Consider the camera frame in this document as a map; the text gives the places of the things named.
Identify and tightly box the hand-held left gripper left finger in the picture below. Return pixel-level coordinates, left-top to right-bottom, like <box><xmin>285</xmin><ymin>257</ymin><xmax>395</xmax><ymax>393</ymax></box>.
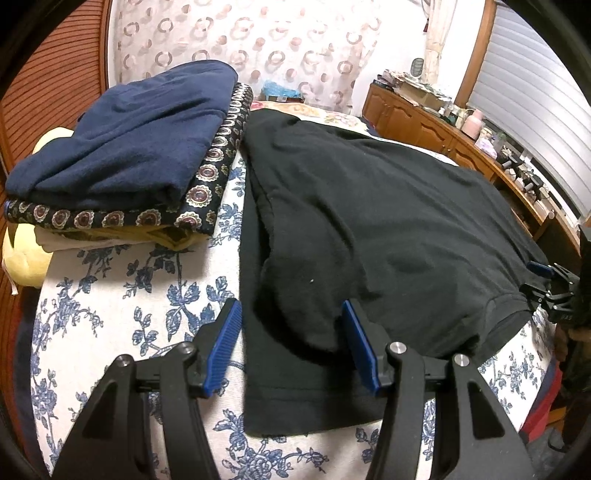
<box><xmin>51</xmin><ymin>299</ymin><xmax>243</xmax><ymax>480</ymax></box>

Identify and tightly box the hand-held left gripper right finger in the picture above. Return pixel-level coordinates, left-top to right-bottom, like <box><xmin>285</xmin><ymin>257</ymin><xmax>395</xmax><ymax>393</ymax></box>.
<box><xmin>341</xmin><ymin>299</ymin><xmax>532</xmax><ymax>480</ymax></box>

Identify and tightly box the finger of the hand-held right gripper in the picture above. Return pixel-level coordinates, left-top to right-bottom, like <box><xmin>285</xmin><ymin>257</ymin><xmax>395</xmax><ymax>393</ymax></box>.
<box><xmin>519</xmin><ymin>281</ymin><xmax>578</xmax><ymax>324</ymax></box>
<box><xmin>529</xmin><ymin>261</ymin><xmax>580</xmax><ymax>291</ymax></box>

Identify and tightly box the black t-shirt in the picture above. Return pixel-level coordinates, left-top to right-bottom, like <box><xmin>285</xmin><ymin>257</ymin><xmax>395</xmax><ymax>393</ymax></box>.
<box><xmin>239</xmin><ymin>110</ymin><xmax>550</xmax><ymax>437</ymax></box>

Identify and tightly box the blue floral white sheet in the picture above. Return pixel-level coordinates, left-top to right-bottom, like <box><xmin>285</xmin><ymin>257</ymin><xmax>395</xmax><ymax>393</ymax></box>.
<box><xmin>30</xmin><ymin>148</ymin><xmax>555</xmax><ymax>480</ymax></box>

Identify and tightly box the red cloth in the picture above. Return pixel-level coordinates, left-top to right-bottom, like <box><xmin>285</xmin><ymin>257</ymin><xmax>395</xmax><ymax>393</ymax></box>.
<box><xmin>522</xmin><ymin>397</ymin><xmax>561</xmax><ymax>432</ymax></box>

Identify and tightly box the yellow folded garment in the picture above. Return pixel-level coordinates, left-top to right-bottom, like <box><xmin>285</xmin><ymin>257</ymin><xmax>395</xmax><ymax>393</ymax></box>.
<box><xmin>108</xmin><ymin>223</ymin><xmax>197</xmax><ymax>251</ymax></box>

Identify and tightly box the pink bottle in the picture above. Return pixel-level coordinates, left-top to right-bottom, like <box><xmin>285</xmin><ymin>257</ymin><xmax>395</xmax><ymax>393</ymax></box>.
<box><xmin>464</xmin><ymin>109</ymin><xmax>485</xmax><ymax>139</ymax></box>

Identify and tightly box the dark medallion patterned garment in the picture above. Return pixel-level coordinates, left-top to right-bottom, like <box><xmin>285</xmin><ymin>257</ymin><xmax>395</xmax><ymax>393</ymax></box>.
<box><xmin>4</xmin><ymin>82</ymin><xmax>254</xmax><ymax>238</ymax></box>

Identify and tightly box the grey window blind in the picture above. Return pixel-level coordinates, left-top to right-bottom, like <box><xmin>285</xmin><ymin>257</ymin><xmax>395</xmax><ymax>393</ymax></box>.
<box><xmin>466</xmin><ymin>0</ymin><xmax>591</xmax><ymax>217</ymax></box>

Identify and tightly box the white folded garment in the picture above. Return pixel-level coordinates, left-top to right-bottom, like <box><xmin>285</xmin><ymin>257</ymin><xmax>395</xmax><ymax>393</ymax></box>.
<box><xmin>34</xmin><ymin>228</ymin><xmax>114</xmax><ymax>254</ymax></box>

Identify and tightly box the wooden cabinet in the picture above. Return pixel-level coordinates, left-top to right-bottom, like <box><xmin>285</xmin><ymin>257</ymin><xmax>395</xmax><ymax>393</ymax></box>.
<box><xmin>361</xmin><ymin>82</ymin><xmax>583</xmax><ymax>259</ymax></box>

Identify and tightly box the cardboard box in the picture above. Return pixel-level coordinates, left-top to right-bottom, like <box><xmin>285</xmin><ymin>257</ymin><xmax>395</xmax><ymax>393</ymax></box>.
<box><xmin>397</xmin><ymin>80</ymin><xmax>451</xmax><ymax>112</ymax></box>

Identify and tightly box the yellow pillow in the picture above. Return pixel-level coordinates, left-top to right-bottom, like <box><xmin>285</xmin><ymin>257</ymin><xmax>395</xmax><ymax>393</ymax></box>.
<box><xmin>1</xmin><ymin>128</ymin><xmax>77</xmax><ymax>289</ymax></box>

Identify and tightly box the peach floral blanket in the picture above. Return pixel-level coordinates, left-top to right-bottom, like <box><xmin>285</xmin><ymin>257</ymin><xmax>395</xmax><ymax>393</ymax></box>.
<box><xmin>249</xmin><ymin>99</ymin><xmax>370</xmax><ymax>134</ymax></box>

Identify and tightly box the navy folded garment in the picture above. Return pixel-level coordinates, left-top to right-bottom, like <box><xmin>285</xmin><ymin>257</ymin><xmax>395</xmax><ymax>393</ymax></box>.
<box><xmin>6</xmin><ymin>60</ymin><xmax>240</xmax><ymax>212</ymax></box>

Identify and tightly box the beige window curtain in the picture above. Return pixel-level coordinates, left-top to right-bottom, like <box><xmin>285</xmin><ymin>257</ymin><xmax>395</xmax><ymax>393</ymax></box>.
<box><xmin>425</xmin><ymin>0</ymin><xmax>451</xmax><ymax>88</ymax></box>

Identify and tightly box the blue plastic bag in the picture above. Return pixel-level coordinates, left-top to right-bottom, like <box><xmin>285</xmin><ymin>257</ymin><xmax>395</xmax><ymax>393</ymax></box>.
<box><xmin>261</xmin><ymin>79</ymin><xmax>305</xmax><ymax>103</ymax></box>

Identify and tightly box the circle patterned curtain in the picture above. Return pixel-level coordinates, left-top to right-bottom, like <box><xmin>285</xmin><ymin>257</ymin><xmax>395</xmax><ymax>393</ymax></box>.
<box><xmin>108</xmin><ymin>0</ymin><xmax>384</xmax><ymax>114</ymax></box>

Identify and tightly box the wooden slatted door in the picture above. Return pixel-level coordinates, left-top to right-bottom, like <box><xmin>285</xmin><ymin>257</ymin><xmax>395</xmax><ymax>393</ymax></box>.
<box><xmin>0</xmin><ymin>0</ymin><xmax>114</xmax><ymax>185</ymax></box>

